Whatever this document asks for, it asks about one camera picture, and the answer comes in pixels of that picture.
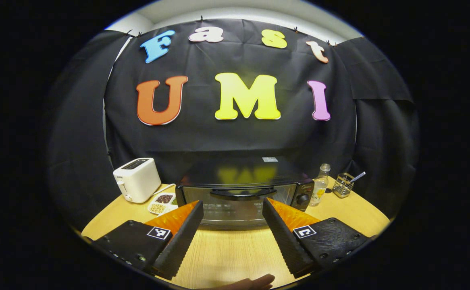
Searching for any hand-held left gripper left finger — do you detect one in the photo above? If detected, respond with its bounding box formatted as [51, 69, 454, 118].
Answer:
[92, 200, 204, 280]

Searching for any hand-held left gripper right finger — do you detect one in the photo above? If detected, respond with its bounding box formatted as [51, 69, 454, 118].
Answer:
[262, 197, 370, 279]

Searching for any black electric oven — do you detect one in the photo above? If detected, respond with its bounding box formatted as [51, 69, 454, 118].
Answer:
[175, 156, 315, 230]

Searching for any white divided seasoning dish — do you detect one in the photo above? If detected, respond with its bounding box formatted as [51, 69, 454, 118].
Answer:
[147, 193, 178, 215]

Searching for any clear bottle yellow label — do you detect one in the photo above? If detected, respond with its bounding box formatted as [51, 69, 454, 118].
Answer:
[310, 164, 331, 207]

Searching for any white toaster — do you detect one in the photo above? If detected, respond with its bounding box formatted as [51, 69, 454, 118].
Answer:
[113, 158, 162, 203]

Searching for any metal mesh holder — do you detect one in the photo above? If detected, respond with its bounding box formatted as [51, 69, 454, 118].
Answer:
[333, 172, 355, 199]

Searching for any black backdrop cloth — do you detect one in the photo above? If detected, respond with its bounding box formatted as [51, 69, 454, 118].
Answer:
[46, 18, 420, 230]

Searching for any white toaster cable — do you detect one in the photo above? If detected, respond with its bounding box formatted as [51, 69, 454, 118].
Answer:
[152, 183, 176, 196]

